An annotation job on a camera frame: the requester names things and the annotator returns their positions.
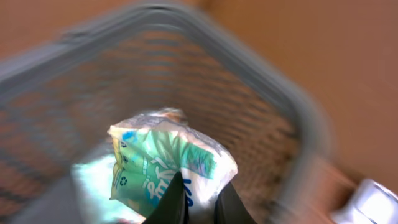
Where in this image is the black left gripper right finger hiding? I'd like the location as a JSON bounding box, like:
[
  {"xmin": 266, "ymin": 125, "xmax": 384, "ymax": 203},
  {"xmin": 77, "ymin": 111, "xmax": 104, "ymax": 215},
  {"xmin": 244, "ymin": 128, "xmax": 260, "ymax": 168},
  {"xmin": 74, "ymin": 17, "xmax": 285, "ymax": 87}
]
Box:
[{"xmin": 214, "ymin": 182, "xmax": 256, "ymax": 224}]

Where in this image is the small teal tissue pack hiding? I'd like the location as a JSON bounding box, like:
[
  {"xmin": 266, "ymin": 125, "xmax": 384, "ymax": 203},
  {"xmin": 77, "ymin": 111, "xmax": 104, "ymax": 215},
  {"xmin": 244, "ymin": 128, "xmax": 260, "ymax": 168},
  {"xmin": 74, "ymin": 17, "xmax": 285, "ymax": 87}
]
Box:
[{"xmin": 108, "ymin": 108, "xmax": 238, "ymax": 223}]

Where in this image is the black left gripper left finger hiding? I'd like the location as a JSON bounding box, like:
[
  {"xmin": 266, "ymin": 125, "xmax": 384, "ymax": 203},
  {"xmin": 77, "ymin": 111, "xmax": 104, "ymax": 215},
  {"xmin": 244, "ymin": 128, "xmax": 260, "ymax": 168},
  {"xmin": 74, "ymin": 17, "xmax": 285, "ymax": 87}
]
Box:
[{"xmin": 142, "ymin": 172, "xmax": 188, "ymax": 224}]

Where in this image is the grey plastic mesh basket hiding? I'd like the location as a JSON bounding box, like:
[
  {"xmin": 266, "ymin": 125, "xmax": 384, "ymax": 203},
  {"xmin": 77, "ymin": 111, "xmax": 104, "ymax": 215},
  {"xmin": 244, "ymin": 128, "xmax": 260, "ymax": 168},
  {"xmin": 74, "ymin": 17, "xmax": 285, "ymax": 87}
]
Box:
[{"xmin": 1, "ymin": 2, "xmax": 330, "ymax": 223}]

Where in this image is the white barcode scanner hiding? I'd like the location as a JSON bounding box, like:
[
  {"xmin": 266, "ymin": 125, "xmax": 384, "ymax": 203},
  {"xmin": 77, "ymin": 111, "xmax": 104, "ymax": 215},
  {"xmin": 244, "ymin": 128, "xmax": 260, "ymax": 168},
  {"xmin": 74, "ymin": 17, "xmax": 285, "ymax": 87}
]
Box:
[{"xmin": 331, "ymin": 179, "xmax": 397, "ymax": 224}]

